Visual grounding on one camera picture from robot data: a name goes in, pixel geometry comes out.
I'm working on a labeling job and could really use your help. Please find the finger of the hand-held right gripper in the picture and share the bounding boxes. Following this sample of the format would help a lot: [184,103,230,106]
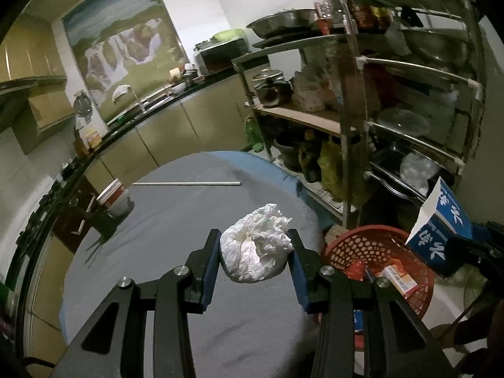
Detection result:
[447,234,504,280]
[470,220,504,242]

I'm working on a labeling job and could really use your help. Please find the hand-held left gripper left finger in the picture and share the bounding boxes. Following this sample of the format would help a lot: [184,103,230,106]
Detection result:
[51,228,223,378]

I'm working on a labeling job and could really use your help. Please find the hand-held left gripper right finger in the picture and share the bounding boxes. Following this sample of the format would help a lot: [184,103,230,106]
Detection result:
[287,227,459,378]

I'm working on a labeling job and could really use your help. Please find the blue and white carton box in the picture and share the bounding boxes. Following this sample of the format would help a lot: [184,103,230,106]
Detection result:
[405,176,475,278]

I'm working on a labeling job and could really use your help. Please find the white paper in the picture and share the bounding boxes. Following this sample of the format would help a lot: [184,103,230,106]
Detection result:
[219,203,295,283]

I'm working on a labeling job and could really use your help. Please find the red plastic basket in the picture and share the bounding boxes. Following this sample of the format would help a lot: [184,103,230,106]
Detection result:
[323,224,436,349]

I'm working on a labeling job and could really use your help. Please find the small orange box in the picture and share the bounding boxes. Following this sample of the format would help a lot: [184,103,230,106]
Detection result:
[374,258,418,296]

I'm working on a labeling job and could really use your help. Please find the thin white rod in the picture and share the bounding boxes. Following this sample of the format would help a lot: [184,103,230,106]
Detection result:
[133,181,242,187]

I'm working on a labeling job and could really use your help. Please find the white plastic bag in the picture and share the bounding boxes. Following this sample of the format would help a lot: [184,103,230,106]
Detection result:
[399,152,439,198]

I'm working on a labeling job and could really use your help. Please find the yellow-green bag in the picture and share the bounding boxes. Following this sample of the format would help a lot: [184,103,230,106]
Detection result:
[319,140,347,201]

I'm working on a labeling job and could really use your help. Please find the dark chopstick holder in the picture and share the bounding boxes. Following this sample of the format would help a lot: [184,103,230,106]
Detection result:
[92,205,119,237]

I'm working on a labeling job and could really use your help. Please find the stack of white bowls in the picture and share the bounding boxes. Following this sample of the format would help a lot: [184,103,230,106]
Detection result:
[96,178,132,218]

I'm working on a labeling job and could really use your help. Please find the glass bowl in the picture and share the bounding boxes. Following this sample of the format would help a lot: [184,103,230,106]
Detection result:
[376,108,432,136]

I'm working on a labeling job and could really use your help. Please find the beige kitchen base cabinets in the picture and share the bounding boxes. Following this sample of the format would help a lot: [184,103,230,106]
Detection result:
[84,65,272,190]

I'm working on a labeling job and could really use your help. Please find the green plastic bottle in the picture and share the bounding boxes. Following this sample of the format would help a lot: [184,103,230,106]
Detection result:
[245,116,265,152]

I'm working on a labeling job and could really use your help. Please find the brown built-in oven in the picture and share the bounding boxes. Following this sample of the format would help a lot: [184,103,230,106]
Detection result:
[51,177,99,253]

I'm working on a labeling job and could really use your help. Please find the metal kitchen rack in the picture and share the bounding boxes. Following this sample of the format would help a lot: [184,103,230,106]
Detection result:
[232,0,487,229]

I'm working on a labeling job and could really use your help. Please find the orange packet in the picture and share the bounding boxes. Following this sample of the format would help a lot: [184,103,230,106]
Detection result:
[84,128,102,150]

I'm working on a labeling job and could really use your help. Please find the metal faucet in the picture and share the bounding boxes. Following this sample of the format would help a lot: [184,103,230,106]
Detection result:
[112,84,146,113]

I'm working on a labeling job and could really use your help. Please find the dark cooking pot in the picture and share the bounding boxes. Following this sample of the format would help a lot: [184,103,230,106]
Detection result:
[252,69,292,107]

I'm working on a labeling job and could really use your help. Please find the large metal pot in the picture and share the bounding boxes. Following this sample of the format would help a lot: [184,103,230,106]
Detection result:
[402,27,473,64]

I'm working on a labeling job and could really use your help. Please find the metal strainer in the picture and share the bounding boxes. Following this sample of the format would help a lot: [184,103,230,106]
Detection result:
[73,90,94,119]

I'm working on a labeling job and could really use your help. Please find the microwave oven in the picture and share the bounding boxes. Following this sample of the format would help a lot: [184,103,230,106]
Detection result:
[195,37,249,75]

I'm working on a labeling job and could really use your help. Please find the green plastic basin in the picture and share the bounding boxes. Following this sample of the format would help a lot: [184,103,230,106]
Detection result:
[213,28,245,44]

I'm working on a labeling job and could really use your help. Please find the large metal basin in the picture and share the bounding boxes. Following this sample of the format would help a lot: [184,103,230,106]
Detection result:
[247,8,319,38]

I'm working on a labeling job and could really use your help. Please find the clear plastic bottle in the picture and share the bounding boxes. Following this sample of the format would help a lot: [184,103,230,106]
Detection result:
[315,0,343,34]

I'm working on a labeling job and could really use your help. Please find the waterfall wall poster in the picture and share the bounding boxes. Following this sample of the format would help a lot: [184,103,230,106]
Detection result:
[62,0,190,124]

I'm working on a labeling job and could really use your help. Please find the beige wall cabinet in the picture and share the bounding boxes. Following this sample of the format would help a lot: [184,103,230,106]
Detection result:
[0,0,67,154]

